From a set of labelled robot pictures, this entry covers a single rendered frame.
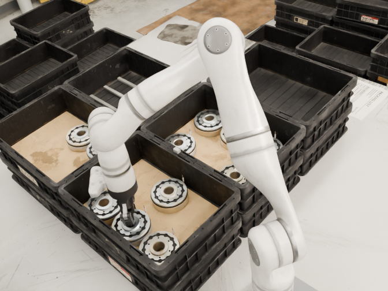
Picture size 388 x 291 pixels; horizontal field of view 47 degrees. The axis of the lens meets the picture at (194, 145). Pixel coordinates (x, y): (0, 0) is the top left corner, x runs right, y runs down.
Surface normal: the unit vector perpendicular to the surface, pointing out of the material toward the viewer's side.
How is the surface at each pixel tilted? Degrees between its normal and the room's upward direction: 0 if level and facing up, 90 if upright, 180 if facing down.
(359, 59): 0
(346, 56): 0
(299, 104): 0
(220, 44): 51
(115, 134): 79
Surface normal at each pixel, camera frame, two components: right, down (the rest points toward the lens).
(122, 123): 0.33, 0.44
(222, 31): -0.11, -0.04
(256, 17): -0.10, -0.72
